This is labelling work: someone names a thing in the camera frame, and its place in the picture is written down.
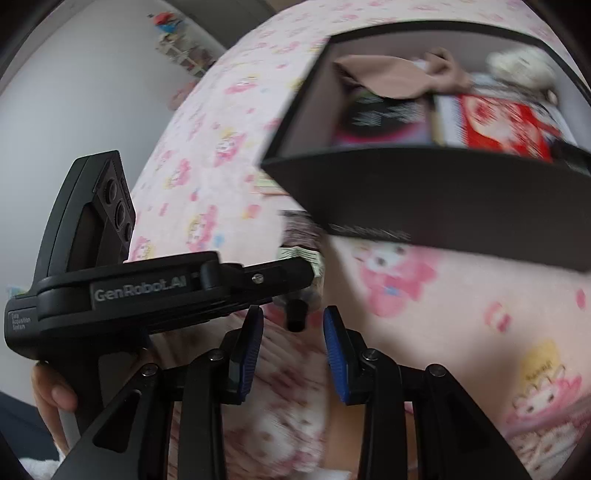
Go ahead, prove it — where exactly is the black box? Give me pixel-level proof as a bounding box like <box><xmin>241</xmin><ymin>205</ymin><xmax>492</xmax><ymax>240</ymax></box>
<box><xmin>261</xmin><ymin>21</ymin><xmax>591</xmax><ymax>271</ymax></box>

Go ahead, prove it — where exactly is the white shelf with toys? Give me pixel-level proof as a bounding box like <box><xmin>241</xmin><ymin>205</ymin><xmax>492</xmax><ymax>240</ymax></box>
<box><xmin>148</xmin><ymin>11</ymin><xmax>218</xmax><ymax>79</ymax></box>

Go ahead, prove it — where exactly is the black and pink packet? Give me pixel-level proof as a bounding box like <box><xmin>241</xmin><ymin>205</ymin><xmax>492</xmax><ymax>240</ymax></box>
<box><xmin>332</xmin><ymin>90</ymin><xmax>435</xmax><ymax>148</ymax></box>

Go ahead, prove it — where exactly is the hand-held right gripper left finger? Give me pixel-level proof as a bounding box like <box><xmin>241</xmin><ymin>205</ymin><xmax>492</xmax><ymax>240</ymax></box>
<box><xmin>58</xmin><ymin>305</ymin><xmax>266</xmax><ymax>480</ymax></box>

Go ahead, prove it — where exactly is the person's left hand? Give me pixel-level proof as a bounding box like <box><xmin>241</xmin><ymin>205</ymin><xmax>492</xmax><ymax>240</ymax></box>
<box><xmin>30</xmin><ymin>362</ymin><xmax>79</xmax><ymax>457</ymax></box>

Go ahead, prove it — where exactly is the red and white packet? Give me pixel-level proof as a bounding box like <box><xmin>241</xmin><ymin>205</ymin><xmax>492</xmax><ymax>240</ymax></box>
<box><xmin>434</xmin><ymin>92</ymin><xmax>555</xmax><ymax>160</ymax></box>

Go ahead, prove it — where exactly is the dark cloth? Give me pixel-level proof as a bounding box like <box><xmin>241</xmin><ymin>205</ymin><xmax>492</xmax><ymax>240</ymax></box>
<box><xmin>0</xmin><ymin>392</ymin><xmax>61</xmax><ymax>462</ymax></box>

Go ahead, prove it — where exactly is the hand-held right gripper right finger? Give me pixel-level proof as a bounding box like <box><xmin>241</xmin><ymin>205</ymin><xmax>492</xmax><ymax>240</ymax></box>
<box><xmin>322</xmin><ymin>305</ymin><xmax>532</xmax><ymax>480</ymax></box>

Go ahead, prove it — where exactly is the dark brown tube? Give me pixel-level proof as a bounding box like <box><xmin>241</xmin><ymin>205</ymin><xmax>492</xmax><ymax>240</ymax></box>
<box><xmin>276</xmin><ymin>210</ymin><xmax>326</xmax><ymax>334</ymax></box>

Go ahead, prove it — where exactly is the cream plush toy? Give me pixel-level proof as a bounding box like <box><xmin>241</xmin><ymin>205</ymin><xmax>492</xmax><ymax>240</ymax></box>
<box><xmin>487</xmin><ymin>46</ymin><xmax>561</xmax><ymax>90</ymax></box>

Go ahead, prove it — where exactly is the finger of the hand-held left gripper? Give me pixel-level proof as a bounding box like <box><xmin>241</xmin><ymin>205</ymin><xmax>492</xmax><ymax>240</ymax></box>
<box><xmin>242</xmin><ymin>257</ymin><xmax>315</xmax><ymax>306</ymax></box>

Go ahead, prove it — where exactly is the pink printed blanket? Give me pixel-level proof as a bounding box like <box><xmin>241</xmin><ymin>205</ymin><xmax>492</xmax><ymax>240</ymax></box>
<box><xmin>124</xmin><ymin>0</ymin><xmax>591</xmax><ymax>480</ymax></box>

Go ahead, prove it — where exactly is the beige cloth with blue prints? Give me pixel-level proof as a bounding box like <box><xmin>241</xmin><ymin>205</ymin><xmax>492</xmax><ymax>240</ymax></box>
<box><xmin>333</xmin><ymin>48</ymin><xmax>474</xmax><ymax>100</ymax></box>

